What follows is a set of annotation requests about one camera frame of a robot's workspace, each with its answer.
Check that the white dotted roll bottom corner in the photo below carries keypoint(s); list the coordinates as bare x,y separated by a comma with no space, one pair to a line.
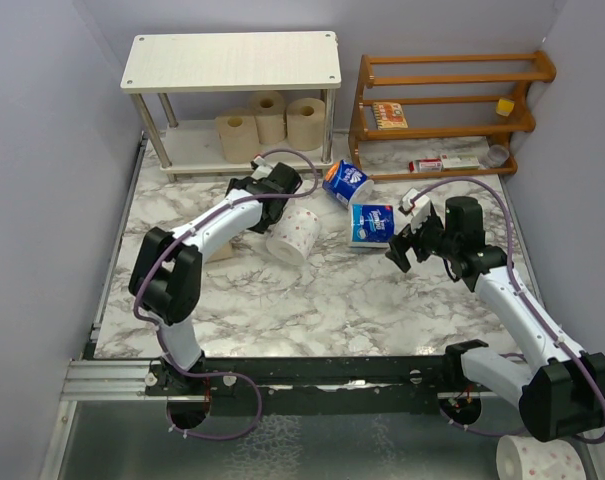
526,458

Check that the black base crossbar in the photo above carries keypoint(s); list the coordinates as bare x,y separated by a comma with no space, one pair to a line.
231,386

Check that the clear plastic cup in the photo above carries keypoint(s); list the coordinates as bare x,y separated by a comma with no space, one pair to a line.
496,156

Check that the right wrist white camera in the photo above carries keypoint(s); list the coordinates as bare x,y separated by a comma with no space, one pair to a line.
416,208

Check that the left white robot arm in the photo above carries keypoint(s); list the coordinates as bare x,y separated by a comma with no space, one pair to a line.
166,278

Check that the blue roll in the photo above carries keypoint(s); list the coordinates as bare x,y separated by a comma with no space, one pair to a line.
347,184
370,225

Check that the white green box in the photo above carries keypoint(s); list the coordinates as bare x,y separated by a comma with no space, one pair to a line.
455,163

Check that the white two-tier shelf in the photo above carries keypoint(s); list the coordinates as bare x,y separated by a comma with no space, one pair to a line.
165,64

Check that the brown paper roll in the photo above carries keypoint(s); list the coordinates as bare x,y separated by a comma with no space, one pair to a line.
238,134
224,252
305,120
268,109

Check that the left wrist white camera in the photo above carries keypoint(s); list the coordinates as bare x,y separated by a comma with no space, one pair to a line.
259,164

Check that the orange patterned booklet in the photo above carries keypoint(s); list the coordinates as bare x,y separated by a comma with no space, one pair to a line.
389,115

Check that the brown wooden rack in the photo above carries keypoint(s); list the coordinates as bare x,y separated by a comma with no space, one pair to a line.
520,119

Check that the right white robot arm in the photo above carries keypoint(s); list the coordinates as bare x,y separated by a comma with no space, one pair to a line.
560,390

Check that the yellow cap jar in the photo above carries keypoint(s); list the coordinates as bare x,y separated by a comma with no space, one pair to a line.
505,107

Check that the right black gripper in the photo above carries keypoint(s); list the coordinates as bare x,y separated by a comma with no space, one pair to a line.
403,241

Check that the white red-dotted roll front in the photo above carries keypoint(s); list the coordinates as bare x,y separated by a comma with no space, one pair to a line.
293,237

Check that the red white box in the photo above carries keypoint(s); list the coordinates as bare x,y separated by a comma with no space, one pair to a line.
429,165

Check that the wrist white camera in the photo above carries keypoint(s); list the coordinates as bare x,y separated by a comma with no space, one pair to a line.
259,164
416,208

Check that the aluminium rail frame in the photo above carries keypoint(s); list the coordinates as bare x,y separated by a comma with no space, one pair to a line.
105,380

